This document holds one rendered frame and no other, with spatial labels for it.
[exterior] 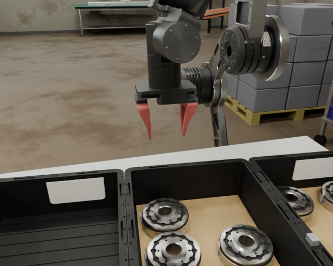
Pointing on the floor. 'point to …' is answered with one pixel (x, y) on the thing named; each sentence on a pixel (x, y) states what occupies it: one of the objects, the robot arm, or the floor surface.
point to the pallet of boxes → (294, 67)
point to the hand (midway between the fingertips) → (166, 133)
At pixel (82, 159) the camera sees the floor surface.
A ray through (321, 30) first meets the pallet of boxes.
